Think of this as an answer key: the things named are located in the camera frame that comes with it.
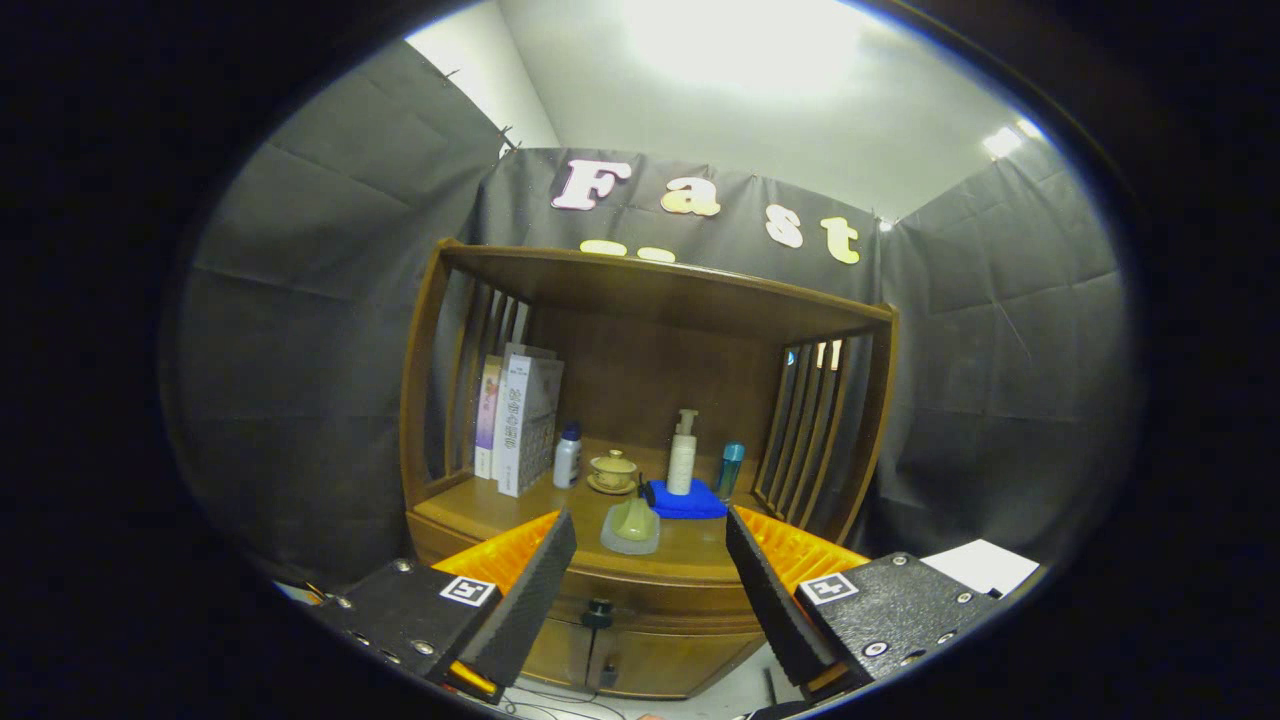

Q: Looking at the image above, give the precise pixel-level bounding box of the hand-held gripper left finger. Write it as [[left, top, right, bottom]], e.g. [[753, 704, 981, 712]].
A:
[[295, 508, 578, 701]]

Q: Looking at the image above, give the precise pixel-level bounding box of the black backdrop cloth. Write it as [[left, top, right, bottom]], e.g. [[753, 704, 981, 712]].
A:
[[170, 40, 1131, 581]]

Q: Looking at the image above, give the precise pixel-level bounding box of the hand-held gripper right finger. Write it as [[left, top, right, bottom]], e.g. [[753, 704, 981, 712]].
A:
[[725, 505, 1001, 701]]

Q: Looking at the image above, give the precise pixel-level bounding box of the blue folded cloth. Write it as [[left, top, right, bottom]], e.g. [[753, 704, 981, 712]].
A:
[[645, 478, 729, 521]]

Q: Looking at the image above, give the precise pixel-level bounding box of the wooden countertop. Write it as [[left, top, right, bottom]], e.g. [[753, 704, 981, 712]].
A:
[[412, 440, 801, 586]]

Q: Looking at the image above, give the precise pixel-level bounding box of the white filing cabinet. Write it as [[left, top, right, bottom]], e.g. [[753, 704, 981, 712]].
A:
[[920, 539, 1041, 598]]

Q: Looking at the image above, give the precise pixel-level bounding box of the brown wooden cabinet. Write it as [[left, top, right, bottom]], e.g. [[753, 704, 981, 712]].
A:
[[400, 238, 899, 699]]

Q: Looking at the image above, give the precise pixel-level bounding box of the white pump bottle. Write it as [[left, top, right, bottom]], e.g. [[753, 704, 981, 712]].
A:
[[666, 409, 699, 496]]

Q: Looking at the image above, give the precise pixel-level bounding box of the white book box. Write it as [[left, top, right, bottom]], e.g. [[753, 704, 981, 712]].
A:
[[496, 353, 565, 498]]

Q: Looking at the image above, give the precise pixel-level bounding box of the wooden drawer with black knob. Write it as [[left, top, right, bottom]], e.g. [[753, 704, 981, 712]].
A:
[[410, 515, 776, 636]]

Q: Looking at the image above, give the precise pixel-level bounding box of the purple book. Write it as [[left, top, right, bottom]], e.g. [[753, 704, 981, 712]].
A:
[[474, 355, 504, 480]]

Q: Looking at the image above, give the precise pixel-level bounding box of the white bottle with blue cap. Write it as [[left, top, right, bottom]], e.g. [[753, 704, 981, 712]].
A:
[[553, 422, 583, 490]]

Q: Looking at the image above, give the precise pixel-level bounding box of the pale green item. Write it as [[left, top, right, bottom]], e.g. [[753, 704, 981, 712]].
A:
[[600, 497, 662, 556]]

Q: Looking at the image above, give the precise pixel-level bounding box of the large ceiling light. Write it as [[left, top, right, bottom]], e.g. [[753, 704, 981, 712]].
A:
[[620, 0, 871, 91]]

